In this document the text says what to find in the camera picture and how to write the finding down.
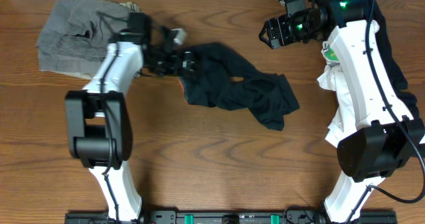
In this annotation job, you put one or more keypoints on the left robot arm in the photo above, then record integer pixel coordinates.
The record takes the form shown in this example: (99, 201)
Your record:
(98, 125)

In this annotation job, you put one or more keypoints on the black t-shirt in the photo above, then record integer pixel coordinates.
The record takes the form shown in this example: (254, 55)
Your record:
(398, 82)

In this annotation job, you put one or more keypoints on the folded beige garment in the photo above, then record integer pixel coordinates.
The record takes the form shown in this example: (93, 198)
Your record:
(83, 72)

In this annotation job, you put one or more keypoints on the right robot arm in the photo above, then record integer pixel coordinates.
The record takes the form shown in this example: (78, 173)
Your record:
(386, 135)

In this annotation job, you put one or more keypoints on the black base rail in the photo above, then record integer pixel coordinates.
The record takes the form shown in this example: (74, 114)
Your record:
(232, 217)

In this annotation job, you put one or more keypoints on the black leggings red waistband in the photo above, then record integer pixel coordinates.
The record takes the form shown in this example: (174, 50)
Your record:
(230, 82)

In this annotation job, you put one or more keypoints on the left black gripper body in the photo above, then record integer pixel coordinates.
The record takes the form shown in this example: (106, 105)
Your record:
(169, 64)

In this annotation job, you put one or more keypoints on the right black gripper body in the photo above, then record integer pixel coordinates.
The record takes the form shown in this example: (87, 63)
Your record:
(290, 30)

